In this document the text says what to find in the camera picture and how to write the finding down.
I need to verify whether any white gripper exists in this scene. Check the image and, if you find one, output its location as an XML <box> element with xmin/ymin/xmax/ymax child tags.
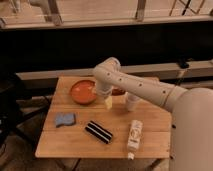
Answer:
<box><xmin>95</xmin><ymin>80</ymin><xmax>113</xmax><ymax>110</ymax></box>

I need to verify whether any orange ceramic bowl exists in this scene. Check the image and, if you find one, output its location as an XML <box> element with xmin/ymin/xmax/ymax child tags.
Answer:
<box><xmin>69</xmin><ymin>80</ymin><xmax>97</xmax><ymax>105</ymax></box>

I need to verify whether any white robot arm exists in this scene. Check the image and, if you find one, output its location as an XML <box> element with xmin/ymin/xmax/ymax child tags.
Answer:
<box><xmin>93</xmin><ymin>57</ymin><xmax>213</xmax><ymax>171</ymax></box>

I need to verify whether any clear plastic cup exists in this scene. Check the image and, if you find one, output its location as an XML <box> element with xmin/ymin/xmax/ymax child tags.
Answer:
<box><xmin>125</xmin><ymin>93</ymin><xmax>140</xmax><ymax>111</ymax></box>

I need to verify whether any black white striped box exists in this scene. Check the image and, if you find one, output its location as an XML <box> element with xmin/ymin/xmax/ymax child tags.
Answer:
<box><xmin>85</xmin><ymin>121</ymin><xmax>113</xmax><ymax>144</ymax></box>

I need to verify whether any wooden folding table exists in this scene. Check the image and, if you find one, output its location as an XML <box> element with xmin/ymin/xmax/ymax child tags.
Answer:
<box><xmin>36</xmin><ymin>77</ymin><xmax>171</xmax><ymax>158</ymax></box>

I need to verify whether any white lotion bottle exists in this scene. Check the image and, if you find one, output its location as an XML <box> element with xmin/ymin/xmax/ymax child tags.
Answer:
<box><xmin>127</xmin><ymin>120</ymin><xmax>143</xmax><ymax>160</ymax></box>

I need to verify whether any blue sponge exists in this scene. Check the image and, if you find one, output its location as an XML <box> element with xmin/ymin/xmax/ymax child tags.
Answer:
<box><xmin>55</xmin><ymin>113</ymin><xmax>76</xmax><ymax>127</ymax></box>

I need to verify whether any metal railing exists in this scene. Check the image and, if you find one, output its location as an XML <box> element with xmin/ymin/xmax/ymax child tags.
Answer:
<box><xmin>0</xmin><ymin>0</ymin><xmax>213</xmax><ymax>30</ymax></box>

